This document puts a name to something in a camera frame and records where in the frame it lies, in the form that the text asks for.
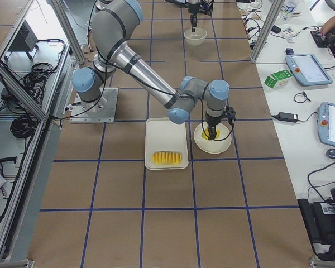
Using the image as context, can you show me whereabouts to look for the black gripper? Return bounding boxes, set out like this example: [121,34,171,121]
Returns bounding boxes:
[187,0,200,32]
[205,113,222,140]

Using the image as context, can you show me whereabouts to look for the yellow lemon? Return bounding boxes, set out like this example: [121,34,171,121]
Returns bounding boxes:
[201,129,221,140]

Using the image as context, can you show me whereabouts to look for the white ceramic bowl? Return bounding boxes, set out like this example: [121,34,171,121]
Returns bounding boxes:
[184,27,207,46]

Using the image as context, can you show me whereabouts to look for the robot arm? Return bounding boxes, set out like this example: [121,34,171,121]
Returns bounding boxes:
[72,1,236,140]

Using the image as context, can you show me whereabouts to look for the black dish rack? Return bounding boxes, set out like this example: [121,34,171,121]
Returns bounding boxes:
[166,0,214,16]

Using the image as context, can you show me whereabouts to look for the white round plate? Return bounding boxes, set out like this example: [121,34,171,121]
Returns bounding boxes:
[194,122,232,154]

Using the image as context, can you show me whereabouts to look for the white rectangular tray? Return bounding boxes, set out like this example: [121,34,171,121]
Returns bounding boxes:
[145,118,189,170]

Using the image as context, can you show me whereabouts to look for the sliced yellow fruit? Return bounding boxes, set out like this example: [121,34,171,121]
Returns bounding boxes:
[152,151,183,165]

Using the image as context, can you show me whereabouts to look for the black power adapter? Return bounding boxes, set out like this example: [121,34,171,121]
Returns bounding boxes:
[278,112,299,123]

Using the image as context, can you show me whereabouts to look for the green white carton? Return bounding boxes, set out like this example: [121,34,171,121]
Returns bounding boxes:
[264,69,292,89]

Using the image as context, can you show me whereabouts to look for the plastic water bottle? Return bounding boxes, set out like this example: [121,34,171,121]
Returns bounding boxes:
[280,0,298,24]

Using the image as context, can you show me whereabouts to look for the upper teach pendant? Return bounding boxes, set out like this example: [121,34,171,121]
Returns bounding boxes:
[285,54,333,86]

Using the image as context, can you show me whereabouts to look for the teach pendant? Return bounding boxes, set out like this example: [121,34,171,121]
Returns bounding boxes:
[285,54,333,86]
[317,102,335,146]

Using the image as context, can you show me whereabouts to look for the lower teach pendant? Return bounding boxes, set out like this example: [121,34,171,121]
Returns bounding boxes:
[317,102,335,146]

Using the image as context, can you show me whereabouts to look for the grey box on shelf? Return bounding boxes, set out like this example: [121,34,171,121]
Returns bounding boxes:
[8,21,38,60]

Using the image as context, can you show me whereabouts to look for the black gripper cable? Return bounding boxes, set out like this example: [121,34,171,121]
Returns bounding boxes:
[200,100,237,142]

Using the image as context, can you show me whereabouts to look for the aluminium frame post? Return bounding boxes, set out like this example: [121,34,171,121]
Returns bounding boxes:
[250,0,284,63]

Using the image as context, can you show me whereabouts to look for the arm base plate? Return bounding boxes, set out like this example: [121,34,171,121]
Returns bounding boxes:
[69,87,119,123]

